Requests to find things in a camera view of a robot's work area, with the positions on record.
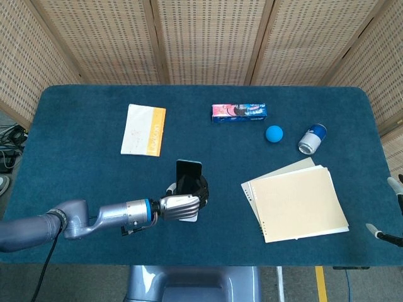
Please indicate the blue ball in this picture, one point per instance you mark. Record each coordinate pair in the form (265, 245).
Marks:
(274, 133)

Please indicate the blue pink cookie box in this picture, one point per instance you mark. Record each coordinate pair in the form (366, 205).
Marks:
(239, 112)

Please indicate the black smartphone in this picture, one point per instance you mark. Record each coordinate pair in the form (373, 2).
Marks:
(188, 171)

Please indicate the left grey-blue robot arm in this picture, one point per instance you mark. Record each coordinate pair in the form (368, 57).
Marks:
(82, 220)

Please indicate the white paper sheets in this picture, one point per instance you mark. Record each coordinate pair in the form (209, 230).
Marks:
(327, 172)

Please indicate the silver blue soda can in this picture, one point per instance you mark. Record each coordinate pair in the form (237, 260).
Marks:
(311, 139)

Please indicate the white and orange booklet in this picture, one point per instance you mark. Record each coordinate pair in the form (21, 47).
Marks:
(143, 130)

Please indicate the bamboo folding screen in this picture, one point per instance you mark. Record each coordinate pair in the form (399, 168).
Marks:
(204, 41)

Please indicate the dark blue table cloth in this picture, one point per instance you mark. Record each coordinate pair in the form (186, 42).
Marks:
(220, 148)

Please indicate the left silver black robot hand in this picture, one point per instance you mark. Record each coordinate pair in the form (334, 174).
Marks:
(181, 207)

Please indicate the white phone stand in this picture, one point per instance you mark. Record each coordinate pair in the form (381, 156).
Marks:
(189, 219)

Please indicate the tan spiral notebook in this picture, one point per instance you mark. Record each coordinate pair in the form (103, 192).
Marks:
(299, 207)

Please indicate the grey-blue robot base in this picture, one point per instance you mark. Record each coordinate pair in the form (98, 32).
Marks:
(192, 284)

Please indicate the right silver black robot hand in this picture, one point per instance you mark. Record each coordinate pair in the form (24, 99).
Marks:
(395, 185)

